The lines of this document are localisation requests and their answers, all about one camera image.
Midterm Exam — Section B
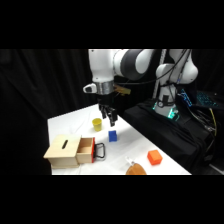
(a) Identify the blue-lit keyboard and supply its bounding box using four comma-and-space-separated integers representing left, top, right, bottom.
195, 90, 221, 109

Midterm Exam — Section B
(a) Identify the black curtain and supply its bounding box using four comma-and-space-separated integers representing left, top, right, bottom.
0, 49, 224, 176

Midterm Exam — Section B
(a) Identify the green base light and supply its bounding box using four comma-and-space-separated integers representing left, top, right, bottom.
151, 102, 181, 122

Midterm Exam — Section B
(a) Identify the yellow cable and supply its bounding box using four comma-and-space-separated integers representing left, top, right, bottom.
208, 107, 219, 137

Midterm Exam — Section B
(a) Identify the orange block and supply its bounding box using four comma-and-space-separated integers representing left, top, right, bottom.
147, 149, 164, 166

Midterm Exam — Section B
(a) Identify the black cloth-covered robot stand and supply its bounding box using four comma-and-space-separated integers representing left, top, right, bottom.
122, 99, 215, 176

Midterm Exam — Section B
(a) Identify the tan wrist mount piece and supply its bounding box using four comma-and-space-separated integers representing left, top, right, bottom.
113, 84, 131, 97

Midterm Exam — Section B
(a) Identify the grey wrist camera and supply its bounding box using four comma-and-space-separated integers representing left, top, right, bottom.
82, 83, 98, 95

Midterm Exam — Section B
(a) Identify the yellow cup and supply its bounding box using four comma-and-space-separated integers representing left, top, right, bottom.
91, 117, 103, 132

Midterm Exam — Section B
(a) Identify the orange-brown round object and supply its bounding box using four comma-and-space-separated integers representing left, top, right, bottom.
125, 156, 148, 176

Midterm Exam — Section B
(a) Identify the wooden box with slot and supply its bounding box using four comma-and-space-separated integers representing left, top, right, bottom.
43, 134, 83, 169

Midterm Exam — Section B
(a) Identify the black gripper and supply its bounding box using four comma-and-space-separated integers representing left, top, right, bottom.
97, 93, 119, 128

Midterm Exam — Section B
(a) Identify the wooden drawer red front black handle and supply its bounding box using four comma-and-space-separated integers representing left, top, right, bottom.
76, 136, 107, 165

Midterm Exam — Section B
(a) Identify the blue block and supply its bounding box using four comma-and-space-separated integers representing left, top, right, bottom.
108, 129, 119, 143

